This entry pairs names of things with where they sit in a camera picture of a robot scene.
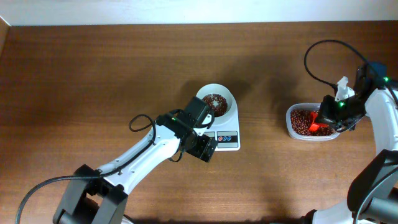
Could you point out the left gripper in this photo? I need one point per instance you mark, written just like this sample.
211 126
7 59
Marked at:
202 149

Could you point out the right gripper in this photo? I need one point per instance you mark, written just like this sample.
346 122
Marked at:
327 115

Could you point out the orange measuring scoop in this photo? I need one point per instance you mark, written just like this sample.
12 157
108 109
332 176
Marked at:
314 126

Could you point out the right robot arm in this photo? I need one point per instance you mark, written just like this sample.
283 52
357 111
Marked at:
372 196

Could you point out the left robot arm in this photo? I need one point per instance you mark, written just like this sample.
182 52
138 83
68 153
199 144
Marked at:
100 196

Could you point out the white digital kitchen scale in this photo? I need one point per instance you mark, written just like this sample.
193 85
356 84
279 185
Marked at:
225 129

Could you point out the white bowl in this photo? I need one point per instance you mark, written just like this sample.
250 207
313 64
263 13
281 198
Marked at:
223 91

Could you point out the red beans in container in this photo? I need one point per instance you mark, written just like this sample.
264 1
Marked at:
300 120

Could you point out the clear plastic container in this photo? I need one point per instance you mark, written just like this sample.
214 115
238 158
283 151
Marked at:
310 107

